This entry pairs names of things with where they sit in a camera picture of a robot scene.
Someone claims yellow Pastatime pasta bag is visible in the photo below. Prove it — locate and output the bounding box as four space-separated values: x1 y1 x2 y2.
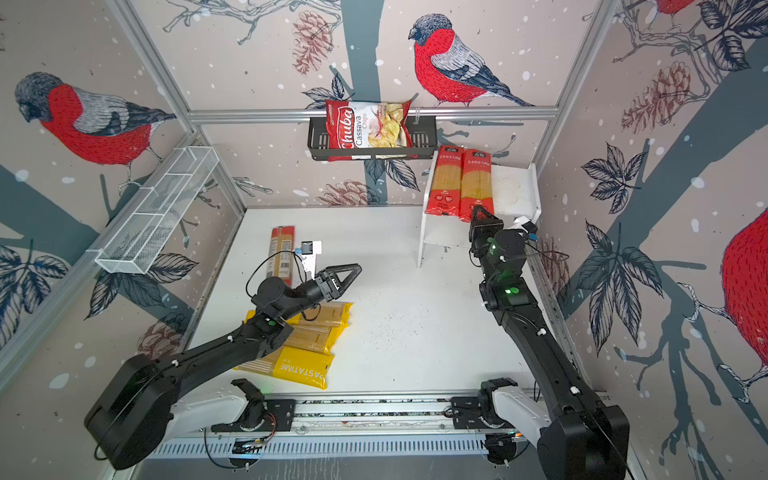
235 344 334 390

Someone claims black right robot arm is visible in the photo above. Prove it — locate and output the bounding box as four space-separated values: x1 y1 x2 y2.
469 205 631 479

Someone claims yellow pasta bag middle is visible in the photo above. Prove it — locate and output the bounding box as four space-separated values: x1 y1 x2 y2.
284 325 346 355

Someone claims black wall basket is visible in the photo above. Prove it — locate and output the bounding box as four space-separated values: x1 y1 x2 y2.
307 116 439 161

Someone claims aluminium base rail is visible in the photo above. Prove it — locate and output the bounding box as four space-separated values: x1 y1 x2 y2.
122 392 619 439

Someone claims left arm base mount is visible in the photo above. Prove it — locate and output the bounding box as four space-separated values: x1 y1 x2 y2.
211 399 297 435

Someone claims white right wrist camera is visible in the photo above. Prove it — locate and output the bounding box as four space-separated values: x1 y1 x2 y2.
512 216 538 236

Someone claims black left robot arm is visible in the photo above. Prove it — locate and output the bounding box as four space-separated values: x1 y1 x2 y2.
84 263 362 470

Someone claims red cassava chips bag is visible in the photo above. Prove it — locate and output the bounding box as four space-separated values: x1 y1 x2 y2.
325 100 413 150

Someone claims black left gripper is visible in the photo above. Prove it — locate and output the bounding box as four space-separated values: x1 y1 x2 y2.
279 263 358 323

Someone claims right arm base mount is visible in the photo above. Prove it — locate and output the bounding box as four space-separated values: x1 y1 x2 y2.
442 392 538 430

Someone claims red spaghetti bag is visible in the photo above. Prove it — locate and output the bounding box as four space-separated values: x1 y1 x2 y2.
426 145 464 216
266 226 295 286
459 149 494 222

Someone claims white two-tier shelf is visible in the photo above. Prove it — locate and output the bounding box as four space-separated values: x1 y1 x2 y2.
417 163 542 267

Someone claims yellow pasta bag top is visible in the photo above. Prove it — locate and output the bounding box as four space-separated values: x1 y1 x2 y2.
287 302 353 328

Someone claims white wire mesh basket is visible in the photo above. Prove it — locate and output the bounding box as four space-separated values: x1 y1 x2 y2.
95 146 219 274

